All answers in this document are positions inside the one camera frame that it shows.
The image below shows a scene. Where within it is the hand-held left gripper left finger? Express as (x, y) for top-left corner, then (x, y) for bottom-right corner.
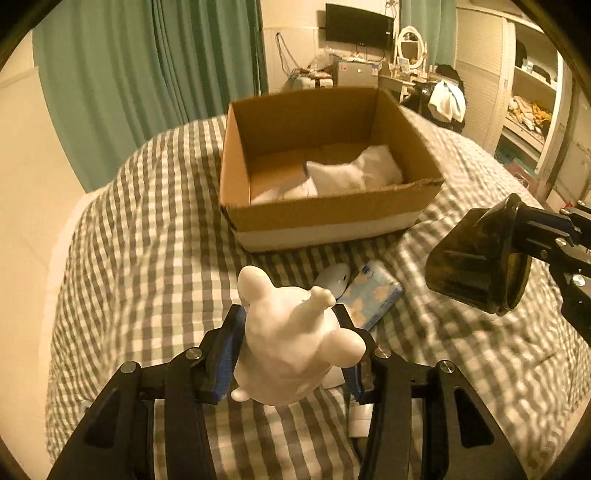
(46, 306), (247, 480)

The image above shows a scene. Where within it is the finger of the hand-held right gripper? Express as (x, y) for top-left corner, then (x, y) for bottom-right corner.
(549, 250), (591, 345)
(509, 202), (591, 262)

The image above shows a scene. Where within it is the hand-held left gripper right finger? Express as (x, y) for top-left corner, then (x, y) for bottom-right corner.
(333, 306), (528, 480)

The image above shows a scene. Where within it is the white animal figurine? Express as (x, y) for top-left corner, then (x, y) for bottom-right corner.
(232, 265), (368, 407)

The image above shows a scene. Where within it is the black cup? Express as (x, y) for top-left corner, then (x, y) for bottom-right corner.
(424, 193), (533, 317)

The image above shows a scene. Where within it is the brown cardboard box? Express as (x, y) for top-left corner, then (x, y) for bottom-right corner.
(218, 87), (445, 254)

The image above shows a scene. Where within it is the blue printed tissue pack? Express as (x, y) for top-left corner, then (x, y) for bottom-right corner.
(336, 259), (405, 332)

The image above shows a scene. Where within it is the white computer mouse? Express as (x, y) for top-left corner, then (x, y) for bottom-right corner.
(315, 263), (352, 299)

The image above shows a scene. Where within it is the white open wardrobe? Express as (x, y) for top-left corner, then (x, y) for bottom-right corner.
(454, 6), (574, 188)

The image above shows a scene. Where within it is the grey checked blanket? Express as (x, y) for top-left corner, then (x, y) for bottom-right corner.
(45, 90), (579, 480)

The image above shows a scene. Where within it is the chair with clothes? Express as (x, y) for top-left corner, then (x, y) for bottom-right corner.
(411, 64), (468, 136)

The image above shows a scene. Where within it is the white folded cloth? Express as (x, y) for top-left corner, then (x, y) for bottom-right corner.
(252, 178), (319, 205)

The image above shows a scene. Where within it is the white cloth in box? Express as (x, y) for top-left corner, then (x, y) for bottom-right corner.
(305, 144), (404, 195)

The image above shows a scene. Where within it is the white dressing table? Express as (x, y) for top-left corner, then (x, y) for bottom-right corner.
(378, 73), (431, 106)

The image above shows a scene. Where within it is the white vanity mirror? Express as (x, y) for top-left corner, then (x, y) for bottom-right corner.
(394, 26), (430, 75)

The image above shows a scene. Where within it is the green curtain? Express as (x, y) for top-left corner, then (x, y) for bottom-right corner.
(32, 0), (269, 193)
(401, 0), (458, 71)

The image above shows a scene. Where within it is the silver mini fridge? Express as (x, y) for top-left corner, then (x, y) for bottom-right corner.
(333, 58), (380, 89)

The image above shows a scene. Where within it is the white appliance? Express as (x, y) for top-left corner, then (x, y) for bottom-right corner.
(283, 73), (334, 94)

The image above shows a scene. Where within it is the black wall television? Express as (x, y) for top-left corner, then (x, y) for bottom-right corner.
(325, 4), (395, 48)

